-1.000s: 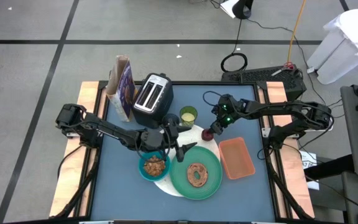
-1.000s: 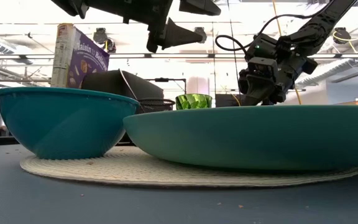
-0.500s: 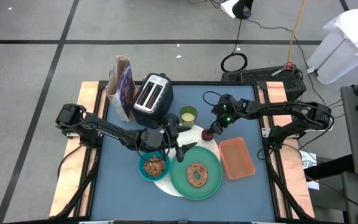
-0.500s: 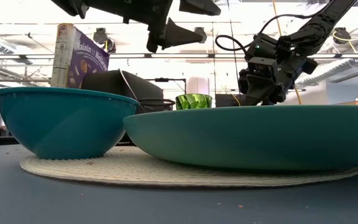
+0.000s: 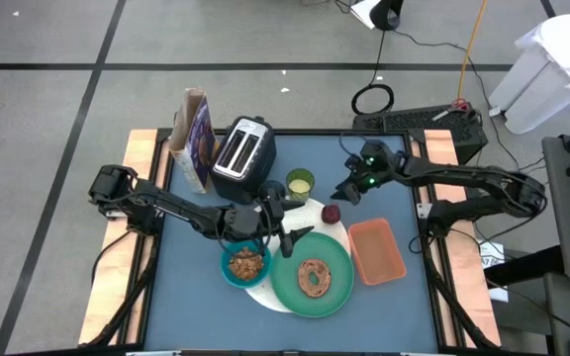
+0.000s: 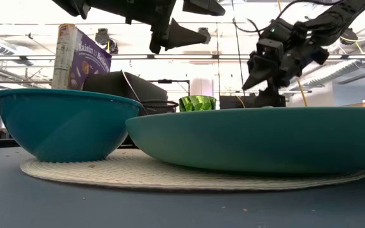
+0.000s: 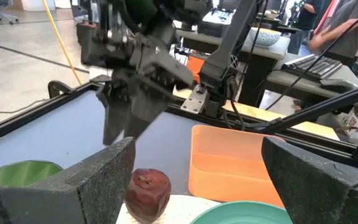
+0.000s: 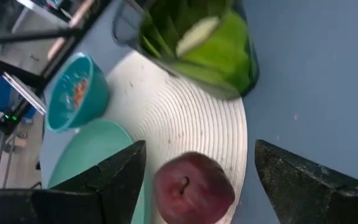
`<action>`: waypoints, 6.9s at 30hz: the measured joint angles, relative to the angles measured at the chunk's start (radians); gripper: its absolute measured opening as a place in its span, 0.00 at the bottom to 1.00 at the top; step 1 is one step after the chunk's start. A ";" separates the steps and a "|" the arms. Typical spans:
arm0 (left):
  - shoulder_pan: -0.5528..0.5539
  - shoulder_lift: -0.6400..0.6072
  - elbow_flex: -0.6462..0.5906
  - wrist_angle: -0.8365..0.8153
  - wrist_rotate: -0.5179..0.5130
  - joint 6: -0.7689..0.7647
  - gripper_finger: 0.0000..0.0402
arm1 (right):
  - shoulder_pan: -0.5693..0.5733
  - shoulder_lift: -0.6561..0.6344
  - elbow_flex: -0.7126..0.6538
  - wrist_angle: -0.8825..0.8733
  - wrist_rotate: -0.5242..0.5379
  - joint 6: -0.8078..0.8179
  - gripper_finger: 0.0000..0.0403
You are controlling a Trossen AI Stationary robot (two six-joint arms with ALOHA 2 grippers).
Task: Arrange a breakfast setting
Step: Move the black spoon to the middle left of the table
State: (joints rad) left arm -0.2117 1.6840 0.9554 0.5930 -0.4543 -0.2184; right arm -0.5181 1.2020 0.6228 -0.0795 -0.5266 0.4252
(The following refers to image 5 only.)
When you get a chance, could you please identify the teal plastic bowl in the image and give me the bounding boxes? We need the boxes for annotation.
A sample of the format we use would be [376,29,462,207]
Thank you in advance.
[220,236,273,290]

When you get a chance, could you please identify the orange plastic tray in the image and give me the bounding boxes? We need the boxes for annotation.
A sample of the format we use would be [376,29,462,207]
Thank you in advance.
[347,218,409,287]

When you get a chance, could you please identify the brown cereal flakes heap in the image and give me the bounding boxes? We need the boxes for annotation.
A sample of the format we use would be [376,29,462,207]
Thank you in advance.
[228,246,265,282]

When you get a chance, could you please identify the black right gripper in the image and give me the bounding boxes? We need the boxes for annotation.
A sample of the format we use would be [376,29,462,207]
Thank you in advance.
[332,139,406,207]

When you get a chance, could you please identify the black curved stand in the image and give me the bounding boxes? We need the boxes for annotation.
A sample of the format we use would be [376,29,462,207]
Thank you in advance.
[369,0,407,33]

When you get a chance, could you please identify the black table frame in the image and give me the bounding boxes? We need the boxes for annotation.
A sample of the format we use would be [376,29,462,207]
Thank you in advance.
[76,111,503,356]

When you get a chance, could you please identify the white printed paper sheet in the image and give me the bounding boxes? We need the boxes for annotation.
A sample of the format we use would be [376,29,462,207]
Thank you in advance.
[476,238,511,304]

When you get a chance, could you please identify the red apple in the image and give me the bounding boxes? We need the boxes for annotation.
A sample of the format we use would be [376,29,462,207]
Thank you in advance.
[320,203,342,225]

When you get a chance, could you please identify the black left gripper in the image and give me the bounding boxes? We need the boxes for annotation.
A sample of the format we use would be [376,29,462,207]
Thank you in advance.
[222,194,316,259]

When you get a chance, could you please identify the black perforated computer case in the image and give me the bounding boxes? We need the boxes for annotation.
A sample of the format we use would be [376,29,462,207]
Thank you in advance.
[351,104,490,167]

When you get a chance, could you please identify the white trash bin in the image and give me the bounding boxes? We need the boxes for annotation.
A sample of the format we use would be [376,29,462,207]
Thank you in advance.
[488,13,570,136]

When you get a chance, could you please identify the green glass cup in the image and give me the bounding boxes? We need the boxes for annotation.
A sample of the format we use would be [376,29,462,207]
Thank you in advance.
[285,167,317,204]

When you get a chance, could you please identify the red-handled scissors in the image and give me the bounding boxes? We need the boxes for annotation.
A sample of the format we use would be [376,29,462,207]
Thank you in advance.
[430,97,474,124]

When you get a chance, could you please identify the purple cereal box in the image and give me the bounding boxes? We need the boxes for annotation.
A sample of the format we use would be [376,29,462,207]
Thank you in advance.
[167,87,220,196]

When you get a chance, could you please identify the green plastic plate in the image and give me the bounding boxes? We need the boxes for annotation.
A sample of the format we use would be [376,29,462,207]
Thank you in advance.
[268,230,356,319]

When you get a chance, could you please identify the black toaster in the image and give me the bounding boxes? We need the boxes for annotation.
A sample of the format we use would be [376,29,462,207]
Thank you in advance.
[209,115,278,206]

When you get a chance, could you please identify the black coiled cable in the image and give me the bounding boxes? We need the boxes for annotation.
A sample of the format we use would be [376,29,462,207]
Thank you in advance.
[350,82,397,117]

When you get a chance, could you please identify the yellow cable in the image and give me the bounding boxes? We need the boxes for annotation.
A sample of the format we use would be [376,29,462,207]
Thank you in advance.
[456,0,490,101]

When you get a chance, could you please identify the white round woven placemat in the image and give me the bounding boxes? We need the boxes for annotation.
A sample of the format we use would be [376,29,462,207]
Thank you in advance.
[236,194,353,314]

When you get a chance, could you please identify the wooden side board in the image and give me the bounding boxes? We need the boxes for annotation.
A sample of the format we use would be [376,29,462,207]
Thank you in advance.
[422,129,503,348]
[77,129,160,346]

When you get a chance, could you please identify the brown bagel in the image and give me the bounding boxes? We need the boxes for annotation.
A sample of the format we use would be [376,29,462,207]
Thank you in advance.
[297,258,333,300]

